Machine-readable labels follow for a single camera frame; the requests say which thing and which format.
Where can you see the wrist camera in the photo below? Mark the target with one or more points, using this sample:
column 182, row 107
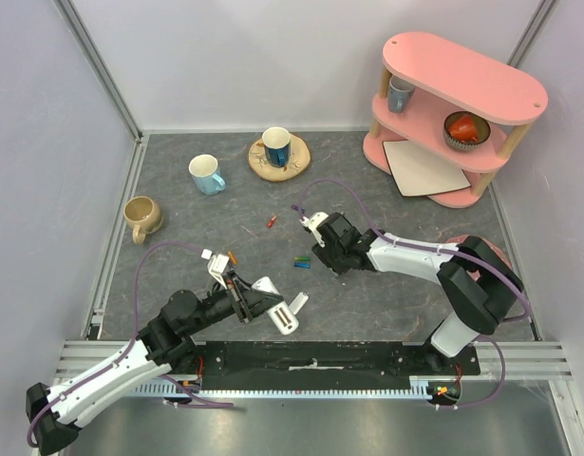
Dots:
column 217, row 265
column 311, row 225

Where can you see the dark patterned bowl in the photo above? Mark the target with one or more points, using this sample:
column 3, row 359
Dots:
column 483, row 127

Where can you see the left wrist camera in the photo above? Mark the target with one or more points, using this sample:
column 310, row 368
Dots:
column 217, row 265

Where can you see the white remote control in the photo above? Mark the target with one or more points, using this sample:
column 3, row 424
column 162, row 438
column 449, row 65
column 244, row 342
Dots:
column 280, row 313

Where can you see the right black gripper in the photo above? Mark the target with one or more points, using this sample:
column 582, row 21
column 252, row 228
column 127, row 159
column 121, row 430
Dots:
column 328, row 249

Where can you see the white battery cover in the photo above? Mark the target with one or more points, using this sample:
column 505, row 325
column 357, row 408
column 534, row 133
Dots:
column 298, row 302

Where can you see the pink three-tier shelf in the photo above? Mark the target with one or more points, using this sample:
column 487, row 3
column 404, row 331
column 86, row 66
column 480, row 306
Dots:
column 459, row 105

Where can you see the pink dotted plate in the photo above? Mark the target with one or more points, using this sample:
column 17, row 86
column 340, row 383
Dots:
column 502, row 254

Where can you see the dark blue mug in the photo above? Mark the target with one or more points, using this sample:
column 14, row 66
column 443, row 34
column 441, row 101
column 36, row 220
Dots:
column 277, row 144

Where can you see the beige mug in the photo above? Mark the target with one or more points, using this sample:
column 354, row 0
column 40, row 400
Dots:
column 143, row 216

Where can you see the light blue mug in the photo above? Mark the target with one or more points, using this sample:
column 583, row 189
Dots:
column 205, row 172

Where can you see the grey-blue mug on shelf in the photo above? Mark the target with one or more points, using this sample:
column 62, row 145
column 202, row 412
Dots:
column 399, row 94

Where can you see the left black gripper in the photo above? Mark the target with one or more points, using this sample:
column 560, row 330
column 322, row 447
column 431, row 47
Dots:
column 249, row 302

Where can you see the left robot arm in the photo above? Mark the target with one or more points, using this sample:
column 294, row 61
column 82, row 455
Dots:
column 57, row 414

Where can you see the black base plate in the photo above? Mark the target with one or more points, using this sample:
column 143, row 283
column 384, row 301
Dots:
column 296, row 366

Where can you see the red cup in bowl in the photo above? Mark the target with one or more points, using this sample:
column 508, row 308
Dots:
column 464, row 129

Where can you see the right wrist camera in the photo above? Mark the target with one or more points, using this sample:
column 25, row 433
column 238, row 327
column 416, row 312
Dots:
column 311, row 225

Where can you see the red orange battery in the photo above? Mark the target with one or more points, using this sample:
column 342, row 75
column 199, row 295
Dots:
column 271, row 221

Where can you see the white square plate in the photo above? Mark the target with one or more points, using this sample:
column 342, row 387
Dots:
column 418, row 172

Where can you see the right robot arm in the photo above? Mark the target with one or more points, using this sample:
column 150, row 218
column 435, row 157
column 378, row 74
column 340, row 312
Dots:
column 480, row 287

